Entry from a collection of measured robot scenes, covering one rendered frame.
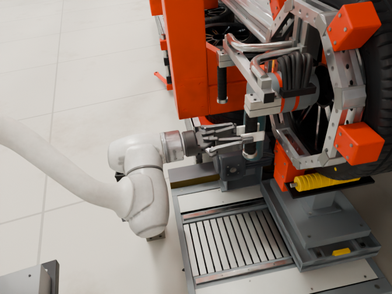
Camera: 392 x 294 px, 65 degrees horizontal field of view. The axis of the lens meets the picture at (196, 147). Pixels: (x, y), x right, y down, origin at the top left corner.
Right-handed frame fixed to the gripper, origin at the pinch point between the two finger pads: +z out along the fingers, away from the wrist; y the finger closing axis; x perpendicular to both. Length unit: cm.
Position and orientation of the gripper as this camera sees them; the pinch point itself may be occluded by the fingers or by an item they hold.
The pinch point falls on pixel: (250, 133)
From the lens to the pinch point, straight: 92.1
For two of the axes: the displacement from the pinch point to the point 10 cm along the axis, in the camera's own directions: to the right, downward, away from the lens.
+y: 1.8, 6.0, -7.8
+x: -0.7, -7.8, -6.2
